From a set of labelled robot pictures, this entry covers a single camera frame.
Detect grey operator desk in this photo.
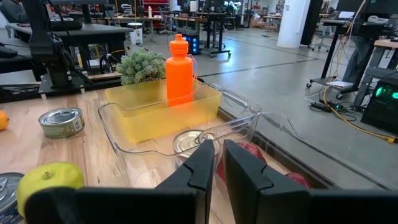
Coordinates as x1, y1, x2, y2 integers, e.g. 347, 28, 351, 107
0, 21, 134, 82

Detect black rolling workstation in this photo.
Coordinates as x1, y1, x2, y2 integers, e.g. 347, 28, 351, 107
174, 12, 233, 58

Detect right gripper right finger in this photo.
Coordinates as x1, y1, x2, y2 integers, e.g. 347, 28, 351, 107
223, 139, 398, 224

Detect black rolling desk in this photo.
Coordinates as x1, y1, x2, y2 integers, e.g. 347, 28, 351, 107
306, 18, 398, 100

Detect yellow translucent plastic bin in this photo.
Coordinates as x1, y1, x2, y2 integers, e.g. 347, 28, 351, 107
104, 77, 222, 144

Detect orange toy mango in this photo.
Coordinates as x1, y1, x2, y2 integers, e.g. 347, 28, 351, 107
0, 110, 10, 131

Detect wide clear plastic bin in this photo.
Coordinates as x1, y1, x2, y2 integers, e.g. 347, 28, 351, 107
195, 111, 392, 191

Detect black power strip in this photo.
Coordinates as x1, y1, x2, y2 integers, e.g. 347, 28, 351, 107
310, 101, 349, 114

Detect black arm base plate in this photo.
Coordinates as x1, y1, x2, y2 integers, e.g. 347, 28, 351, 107
37, 73, 94, 96

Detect tin can blue label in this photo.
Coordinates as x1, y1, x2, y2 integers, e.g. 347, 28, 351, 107
0, 172, 25, 224

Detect tin can olive label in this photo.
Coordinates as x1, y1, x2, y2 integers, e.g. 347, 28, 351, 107
38, 107, 85, 139

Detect small red round fruit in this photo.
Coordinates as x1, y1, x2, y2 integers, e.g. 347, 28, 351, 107
216, 142, 267, 183

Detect tin can colourful label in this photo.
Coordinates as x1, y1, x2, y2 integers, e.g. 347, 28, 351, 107
172, 129, 216, 159

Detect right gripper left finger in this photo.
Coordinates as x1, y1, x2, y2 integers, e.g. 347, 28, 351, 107
24, 139, 216, 224

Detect person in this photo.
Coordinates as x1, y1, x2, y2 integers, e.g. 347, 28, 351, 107
341, 35, 374, 83
0, 0, 29, 24

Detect orange plastic bottle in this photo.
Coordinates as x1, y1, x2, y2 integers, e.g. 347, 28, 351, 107
164, 33, 195, 108

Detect dark red fig-shaped fruit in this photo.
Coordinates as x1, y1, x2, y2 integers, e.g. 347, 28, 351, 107
284, 172, 312, 190

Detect computer tower green lights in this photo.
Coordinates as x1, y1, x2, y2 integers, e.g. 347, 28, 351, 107
360, 79, 398, 136

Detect yellow floor cable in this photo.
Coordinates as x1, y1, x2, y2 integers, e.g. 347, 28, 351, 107
322, 83, 396, 144

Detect green toy apple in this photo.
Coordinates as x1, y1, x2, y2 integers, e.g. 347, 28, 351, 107
16, 161, 85, 218

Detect computer tower blue lights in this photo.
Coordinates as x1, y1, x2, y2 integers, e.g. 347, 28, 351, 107
183, 33, 201, 56

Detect narrow clear plastic bin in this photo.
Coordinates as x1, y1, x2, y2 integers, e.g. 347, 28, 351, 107
98, 81, 262, 190

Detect white building pillar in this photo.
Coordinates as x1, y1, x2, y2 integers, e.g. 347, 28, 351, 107
276, 0, 312, 49

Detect white round stool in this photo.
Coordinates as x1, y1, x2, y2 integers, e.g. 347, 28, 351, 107
127, 22, 144, 46

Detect green broccoli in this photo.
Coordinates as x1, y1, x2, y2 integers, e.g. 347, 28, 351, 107
115, 48, 167, 86

